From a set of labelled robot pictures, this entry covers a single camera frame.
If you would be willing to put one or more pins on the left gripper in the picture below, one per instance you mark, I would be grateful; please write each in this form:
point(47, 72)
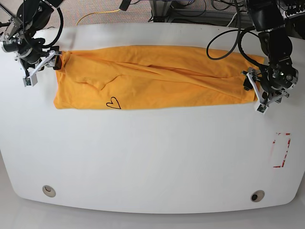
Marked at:
point(264, 93)

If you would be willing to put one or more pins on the red tape rectangle marking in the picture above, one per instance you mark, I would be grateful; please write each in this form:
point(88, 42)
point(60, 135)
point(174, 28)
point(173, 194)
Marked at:
point(279, 150)

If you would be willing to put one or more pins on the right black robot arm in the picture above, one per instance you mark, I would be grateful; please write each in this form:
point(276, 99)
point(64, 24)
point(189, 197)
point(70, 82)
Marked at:
point(32, 16)

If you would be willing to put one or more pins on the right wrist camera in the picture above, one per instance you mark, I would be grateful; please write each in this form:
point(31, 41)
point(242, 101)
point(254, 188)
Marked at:
point(30, 80)

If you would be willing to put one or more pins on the orange T-shirt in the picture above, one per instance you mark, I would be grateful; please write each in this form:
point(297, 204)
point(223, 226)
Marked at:
point(149, 77)

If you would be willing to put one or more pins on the right table cable grommet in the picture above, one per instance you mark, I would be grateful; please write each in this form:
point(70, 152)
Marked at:
point(257, 196)

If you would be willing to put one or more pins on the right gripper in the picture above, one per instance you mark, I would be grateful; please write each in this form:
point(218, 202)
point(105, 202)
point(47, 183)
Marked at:
point(31, 59)

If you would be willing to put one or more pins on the table cable grommet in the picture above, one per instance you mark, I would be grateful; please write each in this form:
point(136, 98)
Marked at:
point(257, 196)
point(49, 191)

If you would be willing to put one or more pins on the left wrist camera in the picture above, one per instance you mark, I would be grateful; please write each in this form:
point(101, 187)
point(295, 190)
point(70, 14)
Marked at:
point(261, 108)

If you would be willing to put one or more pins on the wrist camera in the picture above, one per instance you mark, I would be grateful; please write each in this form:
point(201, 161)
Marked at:
point(261, 108)
point(30, 80)

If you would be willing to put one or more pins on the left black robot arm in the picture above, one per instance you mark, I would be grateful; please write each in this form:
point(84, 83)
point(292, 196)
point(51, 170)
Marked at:
point(270, 82)

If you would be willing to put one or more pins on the left table cable grommet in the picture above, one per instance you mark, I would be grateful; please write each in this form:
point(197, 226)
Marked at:
point(49, 191)

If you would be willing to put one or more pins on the white power strip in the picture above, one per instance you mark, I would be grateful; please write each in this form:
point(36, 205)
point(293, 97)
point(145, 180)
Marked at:
point(294, 11)

